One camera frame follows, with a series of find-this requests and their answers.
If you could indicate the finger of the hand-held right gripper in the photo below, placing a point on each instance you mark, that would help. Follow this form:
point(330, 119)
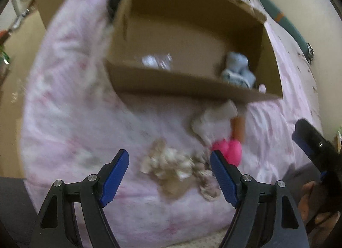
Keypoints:
point(308, 137)

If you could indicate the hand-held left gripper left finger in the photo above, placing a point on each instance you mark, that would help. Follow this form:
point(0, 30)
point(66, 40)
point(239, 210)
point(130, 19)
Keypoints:
point(115, 179)

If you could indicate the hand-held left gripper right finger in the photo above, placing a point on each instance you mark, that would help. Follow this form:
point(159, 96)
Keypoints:
point(224, 181)

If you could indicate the beige frilly scrunchie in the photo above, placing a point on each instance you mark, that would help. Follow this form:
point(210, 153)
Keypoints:
point(181, 166)
point(207, 182)
point(155, 161)

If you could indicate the bright pink toy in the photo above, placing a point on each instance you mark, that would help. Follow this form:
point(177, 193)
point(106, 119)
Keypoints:
point(232, 152)

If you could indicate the brown cardboard tube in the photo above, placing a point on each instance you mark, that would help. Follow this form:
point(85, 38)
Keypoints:
point(238, 130)

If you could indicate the white striped sock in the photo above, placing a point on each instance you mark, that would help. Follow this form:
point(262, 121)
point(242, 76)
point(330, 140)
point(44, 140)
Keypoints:
point(213, 121)

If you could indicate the cardboard box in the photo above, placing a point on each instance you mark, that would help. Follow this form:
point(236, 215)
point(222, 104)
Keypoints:
point(173, 36)

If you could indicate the person's right hand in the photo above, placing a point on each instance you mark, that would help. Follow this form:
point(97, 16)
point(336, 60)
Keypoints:
point(305, 202)

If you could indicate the dark fabric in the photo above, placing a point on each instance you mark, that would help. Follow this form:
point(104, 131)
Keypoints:
point(295, 177)
point(13, 205)

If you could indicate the small pink object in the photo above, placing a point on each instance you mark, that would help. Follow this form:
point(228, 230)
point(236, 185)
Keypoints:
point(262, 88)

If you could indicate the pink printed blanket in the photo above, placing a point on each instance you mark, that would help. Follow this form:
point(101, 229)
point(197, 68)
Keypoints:
point(80, 103)

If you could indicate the light blue fluffy plush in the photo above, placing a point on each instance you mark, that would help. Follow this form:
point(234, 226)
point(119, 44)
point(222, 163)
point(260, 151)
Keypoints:
point(236, 70)

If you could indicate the teal bolster with orange band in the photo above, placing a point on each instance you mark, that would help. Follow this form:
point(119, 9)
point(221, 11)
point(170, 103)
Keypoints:
point(283, 20)

